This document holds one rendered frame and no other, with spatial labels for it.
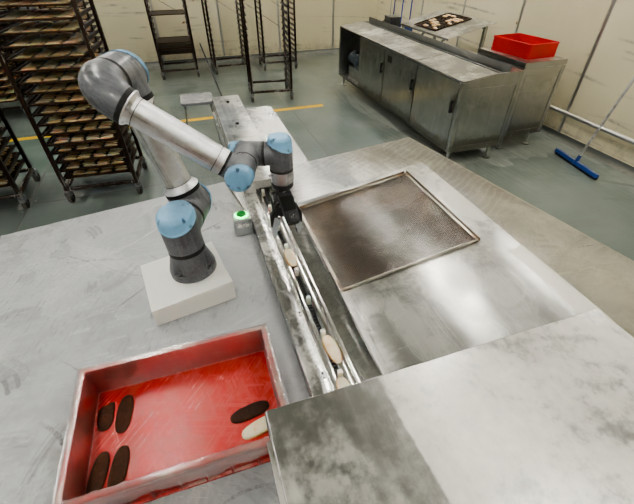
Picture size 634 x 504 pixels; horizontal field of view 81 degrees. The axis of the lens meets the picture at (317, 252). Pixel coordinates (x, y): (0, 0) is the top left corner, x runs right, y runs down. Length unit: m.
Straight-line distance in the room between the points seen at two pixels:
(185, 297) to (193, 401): 0.32
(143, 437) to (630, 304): 1.50
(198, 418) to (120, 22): 7.55
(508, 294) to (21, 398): 1.35
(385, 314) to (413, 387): 0.62
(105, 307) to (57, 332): 0.14
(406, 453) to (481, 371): 0.15
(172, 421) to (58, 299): 0.65
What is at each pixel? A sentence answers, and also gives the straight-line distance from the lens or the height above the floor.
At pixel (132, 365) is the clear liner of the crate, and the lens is 1.10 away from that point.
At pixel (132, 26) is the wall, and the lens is 8.14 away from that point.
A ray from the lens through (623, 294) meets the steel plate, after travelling 1.63.
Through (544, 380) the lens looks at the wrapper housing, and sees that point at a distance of 0.58.
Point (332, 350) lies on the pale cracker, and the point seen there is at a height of 0.86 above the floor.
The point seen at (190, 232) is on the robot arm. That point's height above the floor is 1.06.
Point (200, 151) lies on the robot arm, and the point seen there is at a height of 1.32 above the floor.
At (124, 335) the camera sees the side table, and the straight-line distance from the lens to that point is 1.29.
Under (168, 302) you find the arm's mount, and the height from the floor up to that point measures 0.89.
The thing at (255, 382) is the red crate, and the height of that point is 0.82.
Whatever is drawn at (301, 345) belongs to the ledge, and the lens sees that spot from 1.08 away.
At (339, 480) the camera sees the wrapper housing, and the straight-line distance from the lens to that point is 0.45.
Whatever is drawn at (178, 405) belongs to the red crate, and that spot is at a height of 0.82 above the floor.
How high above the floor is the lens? 1.73
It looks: 40 degrees down
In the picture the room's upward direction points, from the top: straight up
